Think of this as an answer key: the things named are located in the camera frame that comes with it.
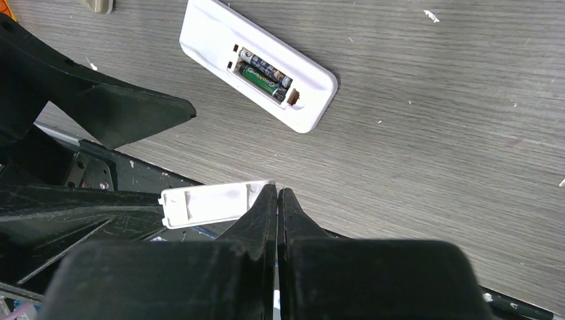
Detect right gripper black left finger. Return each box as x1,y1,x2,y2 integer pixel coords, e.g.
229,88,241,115
39,184,277,319

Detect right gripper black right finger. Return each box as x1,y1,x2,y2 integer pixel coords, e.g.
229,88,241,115
278,188,492,319

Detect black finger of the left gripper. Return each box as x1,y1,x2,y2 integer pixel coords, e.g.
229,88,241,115
1,14,197,149

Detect white battery cover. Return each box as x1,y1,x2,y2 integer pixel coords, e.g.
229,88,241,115
158,180,275,229

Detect white remote control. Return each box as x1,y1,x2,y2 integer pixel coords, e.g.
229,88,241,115
179,1,338,133

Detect translucent beige remote cover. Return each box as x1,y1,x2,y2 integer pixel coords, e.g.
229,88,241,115
82,0,115,15

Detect yellow green toy brick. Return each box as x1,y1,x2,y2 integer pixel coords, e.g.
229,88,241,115
0,0,17,21

